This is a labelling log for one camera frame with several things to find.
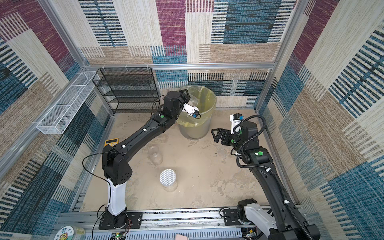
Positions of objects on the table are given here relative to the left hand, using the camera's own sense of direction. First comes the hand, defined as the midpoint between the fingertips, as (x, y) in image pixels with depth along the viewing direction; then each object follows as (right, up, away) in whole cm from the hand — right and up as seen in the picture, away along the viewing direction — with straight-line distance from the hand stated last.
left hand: (182, 88), depth 79 cm
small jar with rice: (+6, -7, +1) cm, 9 cm away
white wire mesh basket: (-58, -14, -6) cm, 60 cm away
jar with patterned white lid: (-7, -45, -5) cm, 46 cm away
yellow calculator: (-49, -31, +23) cm, 62 cm away
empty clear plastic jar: (-16, -37, +7) cm, 40 cm away
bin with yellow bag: (+13, -3, +17) cm, 22 cm away
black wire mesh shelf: (-41, +6, +30) cm, 51 cm away
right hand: (+19, -24, -5) cm, 31 cm away
